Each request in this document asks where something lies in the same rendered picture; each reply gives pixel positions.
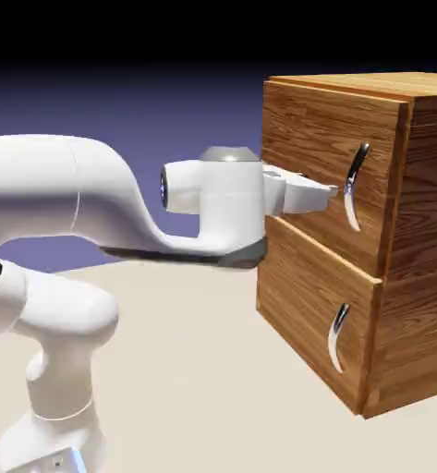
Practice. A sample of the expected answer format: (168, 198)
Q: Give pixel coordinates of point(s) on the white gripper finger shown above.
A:
(333, 190)

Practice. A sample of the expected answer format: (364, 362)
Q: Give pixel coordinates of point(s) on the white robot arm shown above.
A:
(103, 192)

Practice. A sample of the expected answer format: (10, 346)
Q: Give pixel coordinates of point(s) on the large wooden cabinet door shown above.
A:
(314, 125)

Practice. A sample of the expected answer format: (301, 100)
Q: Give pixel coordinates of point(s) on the wooden cabinet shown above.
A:
(421, 258)

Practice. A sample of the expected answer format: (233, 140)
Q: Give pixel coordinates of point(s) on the small wooden cabinet door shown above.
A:
(299, 295)

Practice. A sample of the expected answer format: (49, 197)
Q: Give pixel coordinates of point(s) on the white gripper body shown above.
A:
(305, 197)

